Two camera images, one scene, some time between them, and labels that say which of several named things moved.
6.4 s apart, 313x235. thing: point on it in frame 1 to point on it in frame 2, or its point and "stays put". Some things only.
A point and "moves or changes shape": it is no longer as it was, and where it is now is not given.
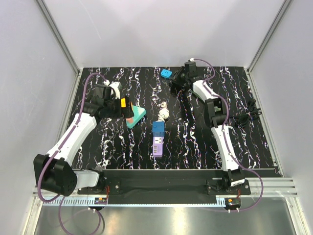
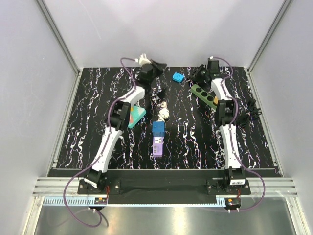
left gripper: [123, 112] to [159, 67]
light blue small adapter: [166, 73] moves or changes shape
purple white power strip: [157, 146] stays put
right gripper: [175, 78] to [197, 70]
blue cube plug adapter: [158, 129] stays put
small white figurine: [164, 112] stays put
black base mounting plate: [166, 182] stays put
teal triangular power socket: [139, 112] stays put
